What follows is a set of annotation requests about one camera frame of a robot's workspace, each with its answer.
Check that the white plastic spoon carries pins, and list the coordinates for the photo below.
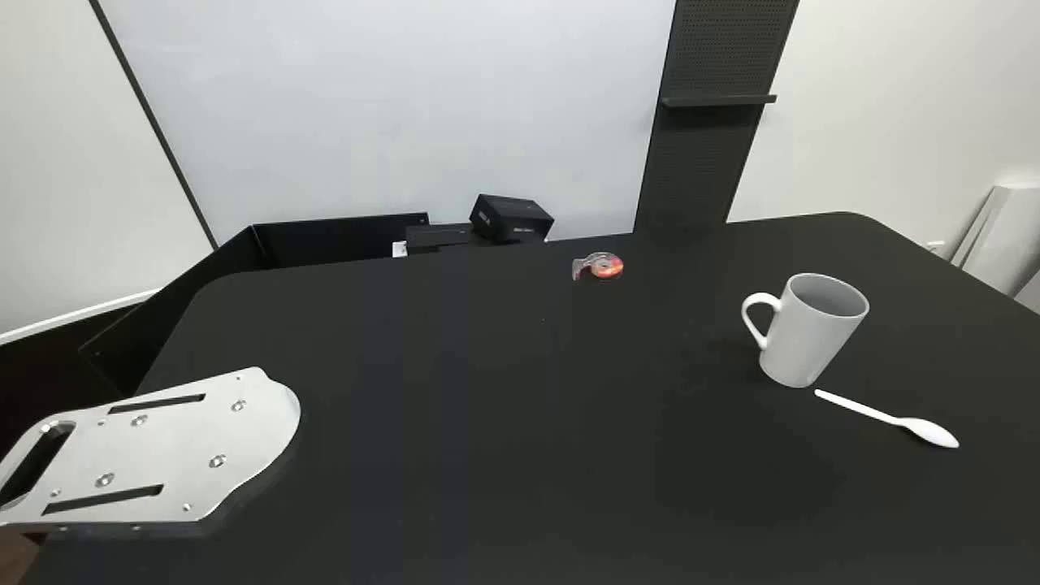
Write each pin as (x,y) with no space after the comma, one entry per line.
(918,426)

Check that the white ceramic mug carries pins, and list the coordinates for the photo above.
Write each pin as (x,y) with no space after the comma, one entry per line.
(801,330)

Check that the small black box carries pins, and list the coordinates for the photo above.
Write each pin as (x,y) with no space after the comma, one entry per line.
(512,217)

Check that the orange tape roll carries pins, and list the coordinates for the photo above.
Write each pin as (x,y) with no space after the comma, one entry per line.
(600,265)

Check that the white whiteboard panel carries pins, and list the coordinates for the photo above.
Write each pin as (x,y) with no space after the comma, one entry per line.
(342,108)

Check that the black vertical pillar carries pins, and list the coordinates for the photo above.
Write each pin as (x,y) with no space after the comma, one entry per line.
(715,86)

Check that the white object at right edge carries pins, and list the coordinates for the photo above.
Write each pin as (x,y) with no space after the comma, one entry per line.
(1002,238)

